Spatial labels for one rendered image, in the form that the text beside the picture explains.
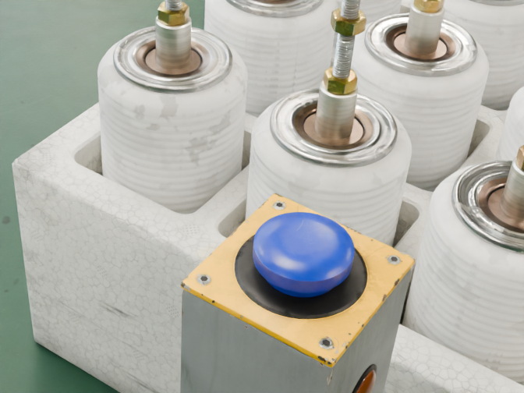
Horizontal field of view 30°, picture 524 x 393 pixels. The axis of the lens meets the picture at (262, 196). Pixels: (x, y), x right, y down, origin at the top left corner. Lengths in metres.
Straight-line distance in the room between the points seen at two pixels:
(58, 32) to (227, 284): 0.79
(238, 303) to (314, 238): 0.04
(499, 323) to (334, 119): 0.15
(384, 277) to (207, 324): 0.07
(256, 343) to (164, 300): 0.26
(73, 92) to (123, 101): 0.44
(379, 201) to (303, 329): 0.21
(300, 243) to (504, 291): 0.17
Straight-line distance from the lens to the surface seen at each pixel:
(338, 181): 0.55
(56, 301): 0.73
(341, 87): 0.55
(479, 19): 0.73
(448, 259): 0.54
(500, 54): 0.75
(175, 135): 0.61
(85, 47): 1.12
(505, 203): 0.54
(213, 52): 0.63
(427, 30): 0.65
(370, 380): 0.42
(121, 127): 0.62
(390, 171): 0.56
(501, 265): 0.52
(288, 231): 0.39
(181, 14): 0.61
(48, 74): 1.08
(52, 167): 0.66
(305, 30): 0.69
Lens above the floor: 0.59
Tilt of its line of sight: 40 degrees down
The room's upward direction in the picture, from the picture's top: 5 degrees clockwise
